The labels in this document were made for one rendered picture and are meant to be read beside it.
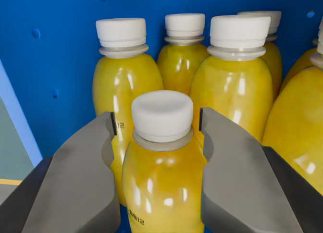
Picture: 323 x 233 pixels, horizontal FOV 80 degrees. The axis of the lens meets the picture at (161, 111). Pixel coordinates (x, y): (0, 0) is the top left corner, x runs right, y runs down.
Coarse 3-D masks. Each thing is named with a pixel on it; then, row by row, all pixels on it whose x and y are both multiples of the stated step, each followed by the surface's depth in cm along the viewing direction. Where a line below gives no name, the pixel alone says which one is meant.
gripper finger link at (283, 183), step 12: (276, 156) 8; (276, 168) 7; (288, 168) 7; (288, 180) 7; (300, 180) 7; (288, 192) 6; (300, 192) 6; (312, 192) 6; (300, 204) 6; (312, 204) 6; (300, 216) 6; (312, 216) 6; (312, 228) 5
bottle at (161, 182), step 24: (144, 144) 12; (168, 144) 12; (192, 144) 13; (144, 168) 12; (168, 168) 12; (192, 168) 12; (144, 192) 12; (168, 192) 12; (192, 192) 12; (144, 216) 13; (168, 216) 12; (192, 216) 13
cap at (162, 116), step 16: (144, 96) 13; (160, 96) 13; (176, 96) 13; (144, 112) 11; (160, 112) 11; (176, 112) 11; (192, 112) 12; (144, 128) 11; (160, 128) 11; (176, 128) 11
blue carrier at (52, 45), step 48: (0, 0) 10; (48, 0) 13; (96, 0) 17; (144, 0) 20; (192, 0) 22; (240, 0) 22; (288, 0) 20; (0, 48) 10; (48, 48) 14; (96, 48) 18; (288, 48) 21; (0, 96) 10; (48, 96) 14; (48, 144) 14
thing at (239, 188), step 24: (216, 120) 10; (216, 144) 9; (240, 144) 9; (216, 168) 7; (240, 168) 7; (264, 168) 7; (216, 192) 6; (240, 192) 6; (264, 192) 6; (216, 216) 6; (240, 216) 6; (264, 216) 6; (288, 216) 6
